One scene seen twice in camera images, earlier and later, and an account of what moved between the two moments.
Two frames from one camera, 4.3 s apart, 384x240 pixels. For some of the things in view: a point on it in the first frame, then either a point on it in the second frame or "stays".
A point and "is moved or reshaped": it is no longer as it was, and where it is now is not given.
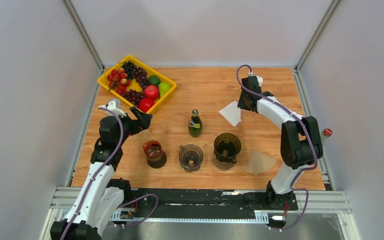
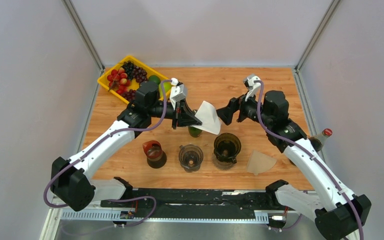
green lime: x=154 y=80 stays
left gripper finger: x=146 y=120 → x=189 y=122
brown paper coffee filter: x=259 y=162 stays
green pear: x=163 y=87 stays
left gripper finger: x=139 y=114 → x=188 y=117
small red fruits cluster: x=119 y=78 stays
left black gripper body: x=131 y=127 → x=176 y=115
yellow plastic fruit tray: x=150 y=71 stays
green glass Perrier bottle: x=195 y=124 stays
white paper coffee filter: x=232 y=113 is moved or reshaped
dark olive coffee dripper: x=227 y=146 stays
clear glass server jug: x=220 y=164 stays
